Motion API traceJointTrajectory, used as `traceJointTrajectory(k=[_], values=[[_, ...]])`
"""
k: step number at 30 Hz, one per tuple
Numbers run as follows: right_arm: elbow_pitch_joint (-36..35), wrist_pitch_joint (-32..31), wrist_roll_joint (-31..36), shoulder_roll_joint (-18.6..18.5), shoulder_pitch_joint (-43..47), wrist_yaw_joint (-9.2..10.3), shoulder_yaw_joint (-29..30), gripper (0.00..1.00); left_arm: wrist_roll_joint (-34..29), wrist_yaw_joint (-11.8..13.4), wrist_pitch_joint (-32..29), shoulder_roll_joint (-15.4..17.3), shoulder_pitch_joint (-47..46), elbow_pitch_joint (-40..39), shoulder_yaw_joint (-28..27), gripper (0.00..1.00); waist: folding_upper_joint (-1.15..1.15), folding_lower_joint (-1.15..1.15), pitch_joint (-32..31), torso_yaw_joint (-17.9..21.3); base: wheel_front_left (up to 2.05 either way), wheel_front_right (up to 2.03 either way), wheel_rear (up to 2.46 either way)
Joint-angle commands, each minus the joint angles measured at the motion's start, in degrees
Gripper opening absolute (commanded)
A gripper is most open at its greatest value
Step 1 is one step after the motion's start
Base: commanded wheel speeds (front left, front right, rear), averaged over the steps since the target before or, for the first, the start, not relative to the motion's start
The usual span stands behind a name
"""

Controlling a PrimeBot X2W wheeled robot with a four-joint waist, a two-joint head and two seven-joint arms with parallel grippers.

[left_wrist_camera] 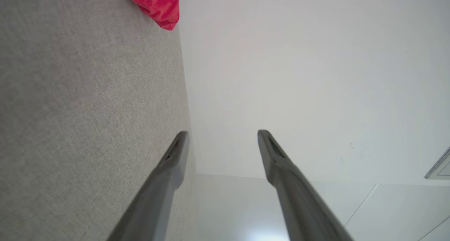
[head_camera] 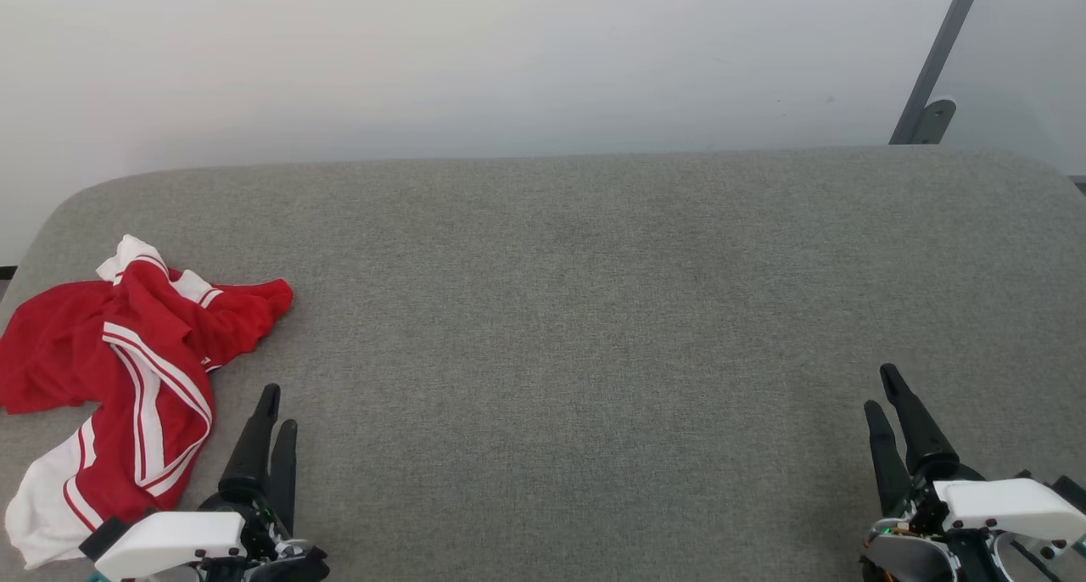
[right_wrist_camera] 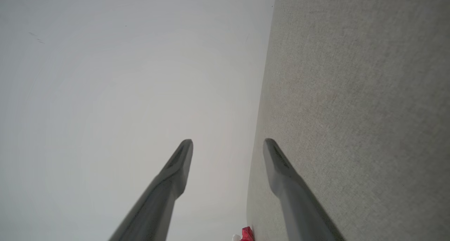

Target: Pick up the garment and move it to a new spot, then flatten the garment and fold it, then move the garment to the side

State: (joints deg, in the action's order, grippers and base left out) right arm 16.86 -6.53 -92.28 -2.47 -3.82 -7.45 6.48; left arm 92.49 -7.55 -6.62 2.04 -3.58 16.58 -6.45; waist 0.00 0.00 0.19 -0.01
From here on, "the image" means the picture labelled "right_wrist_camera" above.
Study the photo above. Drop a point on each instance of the red and white shirt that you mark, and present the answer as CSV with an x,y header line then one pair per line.
x,y
247,234

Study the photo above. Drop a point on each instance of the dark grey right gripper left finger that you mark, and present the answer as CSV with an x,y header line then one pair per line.
x,y
158,202

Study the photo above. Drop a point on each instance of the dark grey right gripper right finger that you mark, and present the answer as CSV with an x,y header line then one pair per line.
x,y
299,206

